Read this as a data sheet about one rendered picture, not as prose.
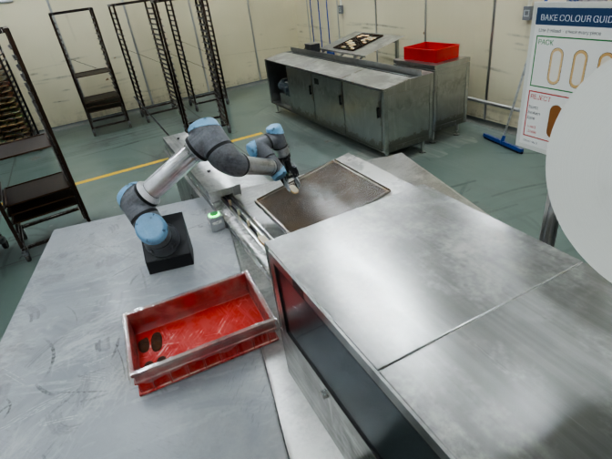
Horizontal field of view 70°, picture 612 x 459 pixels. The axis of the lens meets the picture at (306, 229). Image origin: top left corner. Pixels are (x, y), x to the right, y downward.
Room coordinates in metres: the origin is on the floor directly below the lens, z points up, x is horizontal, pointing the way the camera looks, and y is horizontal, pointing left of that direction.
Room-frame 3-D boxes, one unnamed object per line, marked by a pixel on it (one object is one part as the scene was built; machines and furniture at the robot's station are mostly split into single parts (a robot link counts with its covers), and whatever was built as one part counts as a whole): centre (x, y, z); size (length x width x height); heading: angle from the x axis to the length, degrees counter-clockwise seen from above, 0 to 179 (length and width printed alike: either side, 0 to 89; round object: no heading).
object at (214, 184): (2.77, 0.66, 0.89); 1.25 x 0.18 x 0.09; 23
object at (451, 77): (5.11, -1.65, 0.44); 0.70 x 0.55 x 0.87; 23
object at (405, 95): (5.86, -0.88, 0.51); 3.00 x 1.26 x 1.03; 23
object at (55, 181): (3.66, 2.30, 0.89); 0.60 x 0.59 x 1.78; 119
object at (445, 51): (5.11, -1.65, 0.94); 0.51 x 0.36 x 0.13; 27
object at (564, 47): (1.27, -0.83, 1.50); 0.33 x 0.01 x 0.45; 22
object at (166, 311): (1.16, 0.41, 0.88); 0.49 x 0.34 x 0.10; 110
